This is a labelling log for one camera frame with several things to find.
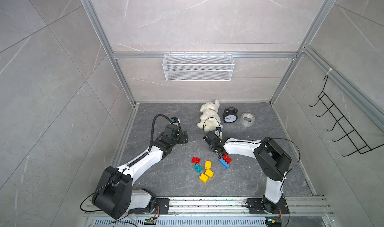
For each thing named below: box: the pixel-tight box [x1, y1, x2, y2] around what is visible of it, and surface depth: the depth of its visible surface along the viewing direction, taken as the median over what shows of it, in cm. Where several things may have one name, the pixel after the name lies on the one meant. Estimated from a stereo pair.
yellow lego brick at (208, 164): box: [205, 160, 212, 170], surface depth 87 cm
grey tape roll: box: [240, 112, 256, 127], surface depth 109 cm
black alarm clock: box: [222, 107, 238, 123], surface depth 103 cm
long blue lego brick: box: [218, 158, 230, 170], surface depth 87 cm
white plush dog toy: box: [197, 99, 224, 132], surface depth 104 cm
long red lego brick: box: [221, 154, 233, 164], surface depth 90 cm
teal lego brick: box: [193, 163, 203, 173], surface depth 87 cm
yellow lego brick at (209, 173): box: [204, 169, 214, 179], surface depth 84 cm
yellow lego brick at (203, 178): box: [199, 173, 209, 184], surface depth 82 cm
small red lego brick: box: [191, 156, 201, 164], surface depth 90 cm
